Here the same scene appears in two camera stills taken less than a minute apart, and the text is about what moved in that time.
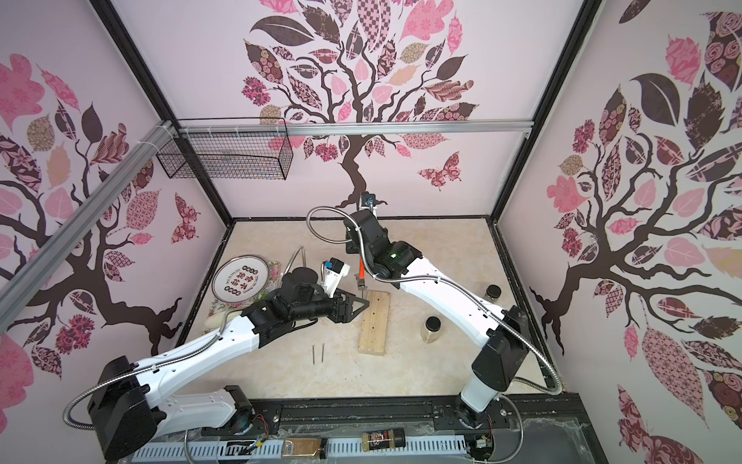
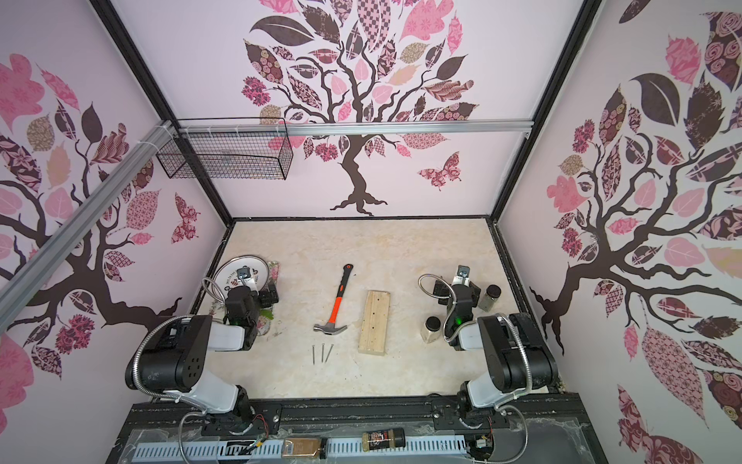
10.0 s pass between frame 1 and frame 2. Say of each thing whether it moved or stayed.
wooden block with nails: stayed
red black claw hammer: moved
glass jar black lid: stayed
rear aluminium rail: stayed
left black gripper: moved
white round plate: stayed
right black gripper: moved
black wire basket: stayed
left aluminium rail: stayed
